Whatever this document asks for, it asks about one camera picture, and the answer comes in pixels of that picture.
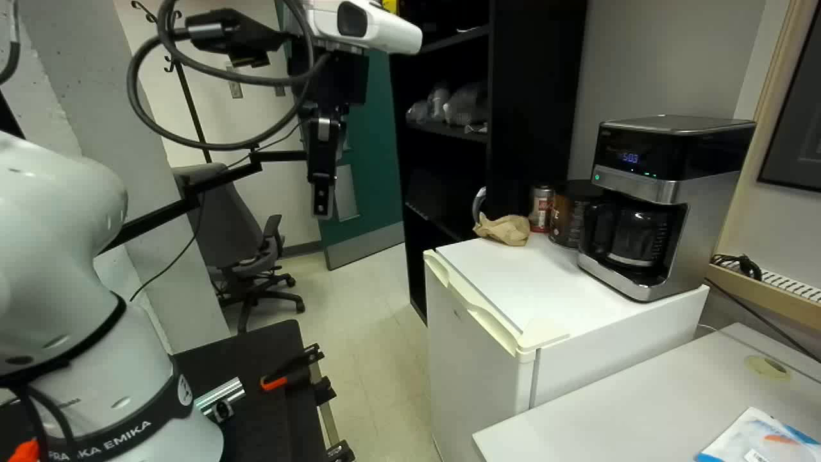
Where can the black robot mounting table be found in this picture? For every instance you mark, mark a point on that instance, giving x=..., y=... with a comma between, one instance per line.
x=258, y=393

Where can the black object on ledge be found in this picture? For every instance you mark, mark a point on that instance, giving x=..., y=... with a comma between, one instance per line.
x=736, y=265

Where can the black silver coffee machine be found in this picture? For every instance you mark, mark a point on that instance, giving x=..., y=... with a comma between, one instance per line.
x=655, y=206

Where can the black office chair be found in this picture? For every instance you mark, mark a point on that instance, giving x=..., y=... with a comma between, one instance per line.
x=251, y=270

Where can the white mini fridge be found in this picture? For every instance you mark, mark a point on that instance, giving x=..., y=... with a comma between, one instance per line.
x=547, y=324

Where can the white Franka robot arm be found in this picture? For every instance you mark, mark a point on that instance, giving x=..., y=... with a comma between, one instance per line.
x=59, y=284

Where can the small red-labelled can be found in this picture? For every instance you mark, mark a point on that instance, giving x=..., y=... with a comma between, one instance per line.
x=540, y=209

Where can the clear plastic bag on shelf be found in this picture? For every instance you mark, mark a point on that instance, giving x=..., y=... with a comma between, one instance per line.
x=449, y=107

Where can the glass coffee carafe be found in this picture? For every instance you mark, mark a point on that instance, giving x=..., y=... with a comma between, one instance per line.
x=635, y=235

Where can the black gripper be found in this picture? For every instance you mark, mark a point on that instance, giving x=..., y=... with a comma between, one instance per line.
x=327, y=110

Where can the teal door panel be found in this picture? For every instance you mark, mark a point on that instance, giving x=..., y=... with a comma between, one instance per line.
x=361, y=170

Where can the black bookshelf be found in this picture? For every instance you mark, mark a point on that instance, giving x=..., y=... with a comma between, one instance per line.
x=478, y=130

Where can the blue white paper booklet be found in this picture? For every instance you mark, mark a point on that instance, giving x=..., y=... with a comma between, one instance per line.
x=758, y=440

